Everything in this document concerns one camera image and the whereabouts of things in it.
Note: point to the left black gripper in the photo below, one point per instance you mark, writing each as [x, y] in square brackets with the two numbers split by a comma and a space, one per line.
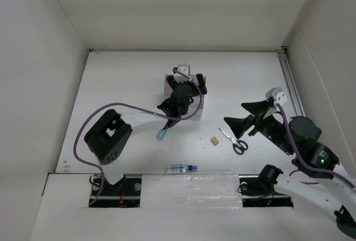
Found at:
[195, 91]

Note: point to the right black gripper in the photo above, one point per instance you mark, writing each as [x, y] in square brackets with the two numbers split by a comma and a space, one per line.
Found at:
[238, 125]

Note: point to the blue transparent stapler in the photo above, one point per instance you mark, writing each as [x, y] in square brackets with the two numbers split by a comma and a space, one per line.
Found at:
[161, 134]

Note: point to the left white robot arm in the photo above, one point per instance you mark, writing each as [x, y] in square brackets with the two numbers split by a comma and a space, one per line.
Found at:
[107, 138]

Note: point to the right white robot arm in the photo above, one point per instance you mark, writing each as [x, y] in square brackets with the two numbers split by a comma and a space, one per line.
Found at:
[297, 136]

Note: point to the right white compartment organizer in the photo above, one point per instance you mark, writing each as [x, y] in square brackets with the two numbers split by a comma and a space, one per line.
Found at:
[197, 106]

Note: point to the white compartment organizer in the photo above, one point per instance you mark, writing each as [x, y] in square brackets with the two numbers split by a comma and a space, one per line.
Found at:
[197, 106]
[167, 88]

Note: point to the left white compartment organizer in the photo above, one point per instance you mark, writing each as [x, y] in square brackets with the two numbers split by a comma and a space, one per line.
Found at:
[167, 88]

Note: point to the yellow eraser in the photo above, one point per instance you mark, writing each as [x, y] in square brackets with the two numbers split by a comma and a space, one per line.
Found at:
[214, 140]

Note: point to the blue capped glue bottle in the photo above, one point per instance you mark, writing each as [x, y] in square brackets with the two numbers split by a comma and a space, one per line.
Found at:
[180, 169]

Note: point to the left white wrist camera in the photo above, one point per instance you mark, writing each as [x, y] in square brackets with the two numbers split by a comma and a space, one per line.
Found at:
[180, 73]

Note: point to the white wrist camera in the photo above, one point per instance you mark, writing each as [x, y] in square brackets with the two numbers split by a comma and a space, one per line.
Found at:
[278, 96]
[180, 73]

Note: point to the black handled scissors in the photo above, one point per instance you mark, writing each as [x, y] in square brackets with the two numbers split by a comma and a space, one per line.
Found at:
[239, 146]

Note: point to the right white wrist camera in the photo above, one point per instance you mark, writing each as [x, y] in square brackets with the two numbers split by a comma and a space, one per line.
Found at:
[278, 96]

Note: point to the aluminium rail right side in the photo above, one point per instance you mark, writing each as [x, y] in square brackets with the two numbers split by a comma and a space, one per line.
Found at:
[290, 82]

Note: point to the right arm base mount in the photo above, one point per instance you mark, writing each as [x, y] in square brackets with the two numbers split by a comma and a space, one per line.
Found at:
[254, 196]

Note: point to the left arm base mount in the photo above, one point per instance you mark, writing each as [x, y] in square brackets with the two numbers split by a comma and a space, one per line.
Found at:
[126, 194]

